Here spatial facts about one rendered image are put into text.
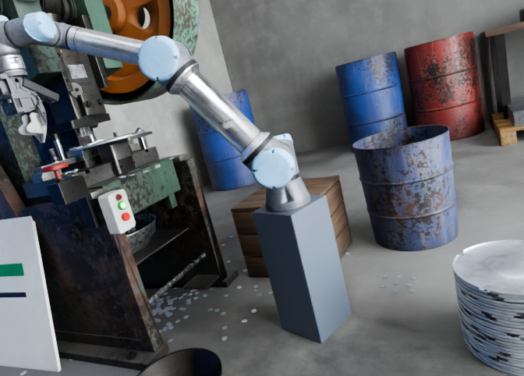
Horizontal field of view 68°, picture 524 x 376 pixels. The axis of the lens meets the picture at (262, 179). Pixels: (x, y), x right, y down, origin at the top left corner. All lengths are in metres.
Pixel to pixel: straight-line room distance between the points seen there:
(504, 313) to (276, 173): 0.65
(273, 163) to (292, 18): 3.75
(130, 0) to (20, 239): 1.11
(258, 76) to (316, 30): 0.87
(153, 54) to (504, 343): 1.14
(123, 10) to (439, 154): 1.51
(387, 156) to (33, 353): 1.62
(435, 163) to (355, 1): 3.02
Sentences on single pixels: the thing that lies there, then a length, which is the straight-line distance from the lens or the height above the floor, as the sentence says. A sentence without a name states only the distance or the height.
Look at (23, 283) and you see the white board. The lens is 1.82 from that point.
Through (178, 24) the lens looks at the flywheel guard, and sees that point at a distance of 1.76.
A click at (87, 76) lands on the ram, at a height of 1.04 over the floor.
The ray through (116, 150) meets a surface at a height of 0.74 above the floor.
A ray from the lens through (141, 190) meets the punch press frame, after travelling 1.57.
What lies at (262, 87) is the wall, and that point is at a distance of 4.88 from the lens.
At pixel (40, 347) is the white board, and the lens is 1.85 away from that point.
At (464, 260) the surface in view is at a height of 0.23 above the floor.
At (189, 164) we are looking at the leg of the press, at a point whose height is 0.60.
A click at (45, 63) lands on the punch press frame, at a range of 1.58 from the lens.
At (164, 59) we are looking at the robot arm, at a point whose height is 0.96.
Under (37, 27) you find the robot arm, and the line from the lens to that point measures 1.29.
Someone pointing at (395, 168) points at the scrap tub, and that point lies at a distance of 1.70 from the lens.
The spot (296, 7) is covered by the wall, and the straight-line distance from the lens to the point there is 4.71.
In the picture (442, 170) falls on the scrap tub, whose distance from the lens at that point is 1.78.
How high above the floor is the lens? 0.82
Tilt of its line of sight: 12 degrees down
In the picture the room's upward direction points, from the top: 14 degrees counter-clockwise
